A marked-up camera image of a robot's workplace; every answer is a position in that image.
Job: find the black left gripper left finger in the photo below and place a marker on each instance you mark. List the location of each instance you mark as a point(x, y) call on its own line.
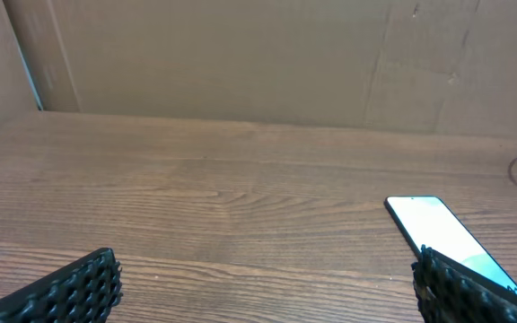
point(83, 291)

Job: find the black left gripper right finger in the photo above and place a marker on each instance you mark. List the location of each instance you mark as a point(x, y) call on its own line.
point(448, 292)

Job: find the black Samsung Galaxy smartphone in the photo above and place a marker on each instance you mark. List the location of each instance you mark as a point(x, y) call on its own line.
point(428, 221)

